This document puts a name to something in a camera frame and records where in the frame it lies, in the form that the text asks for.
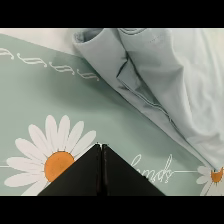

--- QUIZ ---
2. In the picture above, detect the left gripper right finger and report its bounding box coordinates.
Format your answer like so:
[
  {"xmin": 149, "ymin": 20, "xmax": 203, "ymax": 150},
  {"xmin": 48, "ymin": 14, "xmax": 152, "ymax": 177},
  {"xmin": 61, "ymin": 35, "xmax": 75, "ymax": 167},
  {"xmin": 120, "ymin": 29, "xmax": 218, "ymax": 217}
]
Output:
[{"xmin": 101, "ymin": 143, "xmax": 167, "ymax": 197}]

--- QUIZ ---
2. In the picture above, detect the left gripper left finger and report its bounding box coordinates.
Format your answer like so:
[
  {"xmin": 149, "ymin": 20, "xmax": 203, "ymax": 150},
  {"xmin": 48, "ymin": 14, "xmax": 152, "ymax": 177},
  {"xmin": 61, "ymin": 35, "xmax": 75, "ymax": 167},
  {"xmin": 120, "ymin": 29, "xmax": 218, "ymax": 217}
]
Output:
[{"xmin": 37, "ymin": 143, "xmax": 102, "ymax": 197}]

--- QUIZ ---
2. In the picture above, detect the light grey-blue T-shirt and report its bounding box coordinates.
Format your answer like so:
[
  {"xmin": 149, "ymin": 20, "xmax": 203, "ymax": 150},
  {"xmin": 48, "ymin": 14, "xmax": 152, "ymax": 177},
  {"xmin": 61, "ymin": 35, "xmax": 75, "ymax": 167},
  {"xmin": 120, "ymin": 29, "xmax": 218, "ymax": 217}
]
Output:
[{"xmin": 71, "ymin": 27, "xmax": 224, "ymax": 172}]

